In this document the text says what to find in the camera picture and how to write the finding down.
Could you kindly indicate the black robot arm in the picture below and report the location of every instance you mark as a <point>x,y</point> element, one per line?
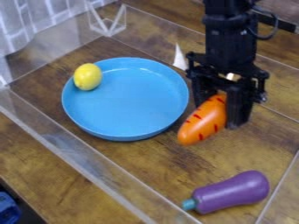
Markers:
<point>226,67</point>

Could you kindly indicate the blue object at corner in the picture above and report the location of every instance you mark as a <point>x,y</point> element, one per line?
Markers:
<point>10,211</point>

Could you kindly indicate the clear acrylic enclosure wall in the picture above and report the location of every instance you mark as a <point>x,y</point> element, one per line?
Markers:
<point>82,180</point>

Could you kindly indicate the orange toy carrot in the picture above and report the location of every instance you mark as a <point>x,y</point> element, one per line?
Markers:
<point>206,121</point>

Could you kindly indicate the blue round plate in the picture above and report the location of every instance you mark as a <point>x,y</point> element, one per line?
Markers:
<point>137,103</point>

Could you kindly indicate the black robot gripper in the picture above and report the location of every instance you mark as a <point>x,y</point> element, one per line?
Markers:
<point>244,82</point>

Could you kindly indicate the purple toy eggplant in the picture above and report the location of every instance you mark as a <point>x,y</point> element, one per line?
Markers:
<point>245,189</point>

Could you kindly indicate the yellow toy lemon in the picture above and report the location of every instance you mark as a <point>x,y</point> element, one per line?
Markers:
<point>88,76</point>

